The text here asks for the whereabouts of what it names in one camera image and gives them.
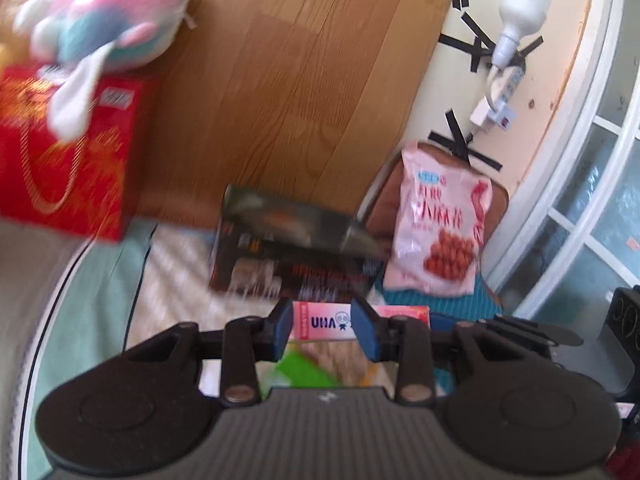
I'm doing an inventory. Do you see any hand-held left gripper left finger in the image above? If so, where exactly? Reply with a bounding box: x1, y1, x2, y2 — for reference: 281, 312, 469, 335
122, 299, 295, 407

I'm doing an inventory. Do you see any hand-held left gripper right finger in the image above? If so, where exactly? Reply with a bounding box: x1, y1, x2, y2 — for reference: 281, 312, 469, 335
350, 297, 506, 407

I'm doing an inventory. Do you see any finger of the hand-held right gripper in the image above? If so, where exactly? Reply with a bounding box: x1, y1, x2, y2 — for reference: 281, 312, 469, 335
477, 314, 585, 360

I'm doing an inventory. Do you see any pink candy box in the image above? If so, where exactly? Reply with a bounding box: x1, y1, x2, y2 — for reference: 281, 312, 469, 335
292, 301, 432, 342

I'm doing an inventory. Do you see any green snack packet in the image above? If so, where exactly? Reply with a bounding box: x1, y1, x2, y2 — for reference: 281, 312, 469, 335
272, 350, 342, 389

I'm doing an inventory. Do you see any teal patterned cloth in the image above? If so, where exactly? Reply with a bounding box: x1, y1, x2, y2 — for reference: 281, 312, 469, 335
372, 267, 507, 323

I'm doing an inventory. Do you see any black printed box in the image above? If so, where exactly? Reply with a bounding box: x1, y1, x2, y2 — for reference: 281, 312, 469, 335
209, 184, 386, 302

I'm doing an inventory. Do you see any patterned blanket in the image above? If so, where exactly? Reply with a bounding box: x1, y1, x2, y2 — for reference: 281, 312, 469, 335
0, 220, 401, 480

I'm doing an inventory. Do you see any large pink snack bag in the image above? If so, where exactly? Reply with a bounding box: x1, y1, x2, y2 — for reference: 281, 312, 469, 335
384, 141, 493, 297

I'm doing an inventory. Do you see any white framed glass door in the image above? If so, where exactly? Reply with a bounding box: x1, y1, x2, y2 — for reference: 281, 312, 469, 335
487, 0, 640, 321

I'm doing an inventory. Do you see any white plug adapter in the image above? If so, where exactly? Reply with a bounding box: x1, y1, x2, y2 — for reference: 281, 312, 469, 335
470, 100, 518, 132

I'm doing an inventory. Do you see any wooden headboard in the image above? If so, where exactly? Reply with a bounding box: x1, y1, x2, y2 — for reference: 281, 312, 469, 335
0, 0, 453, 231

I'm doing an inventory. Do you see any white power strip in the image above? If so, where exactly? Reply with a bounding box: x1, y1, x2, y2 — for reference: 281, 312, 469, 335
487, 62, 526, 107

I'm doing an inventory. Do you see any red gift box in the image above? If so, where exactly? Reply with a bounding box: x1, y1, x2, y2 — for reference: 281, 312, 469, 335
0, 62, 162, 244

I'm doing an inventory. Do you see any white light bulb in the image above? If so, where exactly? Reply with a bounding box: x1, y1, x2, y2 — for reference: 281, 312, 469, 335
492, 0, 552, 68

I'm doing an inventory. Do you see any pink and blue plush toy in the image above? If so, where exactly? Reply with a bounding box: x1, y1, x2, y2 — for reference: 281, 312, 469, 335
14, 0, 205, 142

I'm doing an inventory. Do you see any black cable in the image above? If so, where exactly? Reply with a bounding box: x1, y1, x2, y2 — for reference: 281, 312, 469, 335
122, 225, 157, 353

